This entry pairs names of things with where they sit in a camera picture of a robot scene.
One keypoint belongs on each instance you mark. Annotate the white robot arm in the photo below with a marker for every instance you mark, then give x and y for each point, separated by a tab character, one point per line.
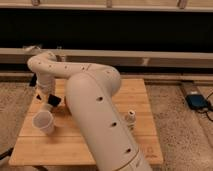
88	93

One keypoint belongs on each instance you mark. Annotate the white small bottle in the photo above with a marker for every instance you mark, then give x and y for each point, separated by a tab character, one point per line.
131	119

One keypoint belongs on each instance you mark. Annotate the white plastic cup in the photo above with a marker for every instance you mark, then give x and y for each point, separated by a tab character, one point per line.
44	121

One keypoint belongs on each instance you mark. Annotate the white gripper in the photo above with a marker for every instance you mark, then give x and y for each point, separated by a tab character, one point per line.
45	91

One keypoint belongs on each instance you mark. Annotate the black power adapter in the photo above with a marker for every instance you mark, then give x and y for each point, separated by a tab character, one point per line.
196	101

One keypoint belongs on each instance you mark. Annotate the black eraser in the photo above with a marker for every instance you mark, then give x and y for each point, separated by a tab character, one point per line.
54	100

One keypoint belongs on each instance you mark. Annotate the black table leg bracket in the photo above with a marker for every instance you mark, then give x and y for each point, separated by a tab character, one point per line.
33	81

